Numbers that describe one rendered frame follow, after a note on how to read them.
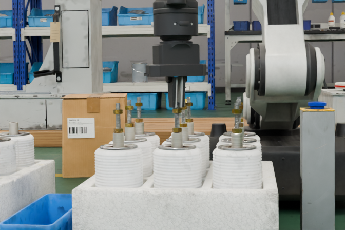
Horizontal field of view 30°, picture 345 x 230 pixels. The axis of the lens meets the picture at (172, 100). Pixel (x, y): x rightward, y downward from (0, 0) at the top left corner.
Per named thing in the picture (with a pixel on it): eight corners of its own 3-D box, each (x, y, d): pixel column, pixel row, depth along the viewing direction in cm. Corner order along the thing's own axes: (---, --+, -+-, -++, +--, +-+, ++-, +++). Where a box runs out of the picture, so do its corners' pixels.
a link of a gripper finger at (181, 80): (181, 108, 126) (181, 76, 125) (175, 107, 129) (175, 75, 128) (189, 107, 126) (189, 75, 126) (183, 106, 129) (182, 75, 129)
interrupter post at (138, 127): (136, 136, 151) (136, 122, 151) (132, 135, 153) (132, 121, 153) (146, 136, 152) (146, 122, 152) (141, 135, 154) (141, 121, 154)
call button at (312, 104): (307, 110, 145) (307, 101, 145) (325, 110, 144) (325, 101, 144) (308, 111, 141) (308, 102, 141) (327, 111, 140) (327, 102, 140)
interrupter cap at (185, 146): (164, 152, 123) (164, 149, 123) (153, 148, 130) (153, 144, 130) (201, 150, 125) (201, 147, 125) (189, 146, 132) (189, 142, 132)
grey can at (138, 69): (133, 82, 627) (133, 62, 626) (149, 82, 626) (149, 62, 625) (131, 82, 612) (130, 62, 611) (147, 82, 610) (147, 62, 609)
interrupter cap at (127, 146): (118, 152, 124) (118, 149, 124) (91, 149, 129) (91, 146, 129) (145, 148, 129) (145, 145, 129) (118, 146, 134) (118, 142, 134)
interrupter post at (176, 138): (173, 150, 126) (172, 133, 126) (169, 149, 128) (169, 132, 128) (185, 149, 127) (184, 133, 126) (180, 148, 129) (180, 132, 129)
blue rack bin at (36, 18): (41, 30, 659) (40, 10, 658) (77, 30, 656) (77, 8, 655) (25, 27, 610) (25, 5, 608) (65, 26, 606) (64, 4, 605)
